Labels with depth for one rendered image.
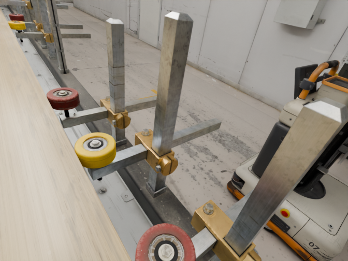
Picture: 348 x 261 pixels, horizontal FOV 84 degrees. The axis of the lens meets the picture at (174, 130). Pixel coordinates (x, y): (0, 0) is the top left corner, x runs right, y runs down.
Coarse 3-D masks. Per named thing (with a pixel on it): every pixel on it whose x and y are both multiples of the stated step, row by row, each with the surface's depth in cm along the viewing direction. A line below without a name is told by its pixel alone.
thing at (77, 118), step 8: (128, 104) 71; (136, 104) 72; (144, 104) 74; (152, 104) 76; (72, 112) 61; (80, 112) 62; (88, 112) 63; (96, 112) 63; (104, 112) 65; (128, 112) 71; (64, 120) 58; (72, 120) 59; (80, 120) 61; (88, 120) 63; (96, 120) 65
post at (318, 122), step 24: (312, 120) 19; (336, 120) 18; (288, 144) 22; (312, 144) 20; (288, 168) 23; (264, 192) 26; (288, 192) 24; (240, 216) 31; (264, 216) 27; (240, 240) 32
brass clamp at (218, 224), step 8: (200, 208) 40; (216, 208) 41; (200, 216) 39; (208, 216) 39; (216, 216) 39; (224, 216) 39; (192, 224) 42; (200, 224) 39; (208, 224) 38; (216, 224) 38; (224, 224) 38; (232, 224) 38; (216, 232) 37; (224, 232) 37; (216, 240) 36; (224, 240) 36; (216, 248) 37; (224, 248) 35; (232, 248) 35; (248, 248) 35; (224, 256) 36; (232, 256) 34; (240, 256) 34; (248, 256) 34; (256, 256) 34
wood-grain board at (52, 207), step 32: (0, 32) 95; (0, 64) 66; (0, 96) 50; (32, 96) 52; (0, 128) 41; (32, 128) 42; (0, 160) 34; (32, 160) 35; (64, 160) 36; (0, 192) 30; (32, 192) 30; (64, 192) 31; (0, 224) 26; (32, 224) 26; (64, 224) 27; (96, 224) 28; (0, 256) 23; (32, 256) 24; (64, 256) 24; (96, 256) 25; (128, 256) 25
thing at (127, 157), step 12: (216, 120) 66; (180, 132) 58; (192, 132) 59; (204, 132) 63; (120, 156) 46; (132, 156) 47; (144, 156) 50; (96, 168) 42; (108, 168) 44; (120, 168) 47
